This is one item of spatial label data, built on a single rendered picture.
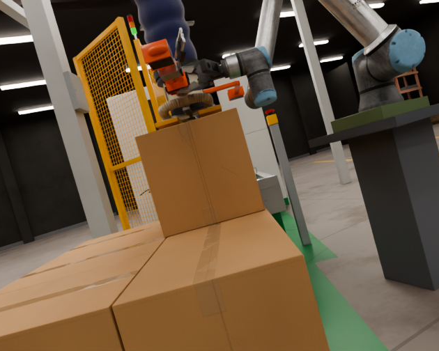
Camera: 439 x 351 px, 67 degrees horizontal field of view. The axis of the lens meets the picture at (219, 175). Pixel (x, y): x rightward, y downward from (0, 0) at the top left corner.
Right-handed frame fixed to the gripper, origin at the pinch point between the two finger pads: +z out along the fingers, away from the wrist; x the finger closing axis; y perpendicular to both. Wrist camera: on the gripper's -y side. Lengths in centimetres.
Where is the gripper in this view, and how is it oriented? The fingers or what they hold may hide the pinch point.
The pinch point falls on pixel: (176, 81)
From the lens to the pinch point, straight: 133.5
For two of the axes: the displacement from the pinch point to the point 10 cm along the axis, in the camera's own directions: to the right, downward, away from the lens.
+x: -2.8, -9.6, -0.3
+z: -9.6, 2.8, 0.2
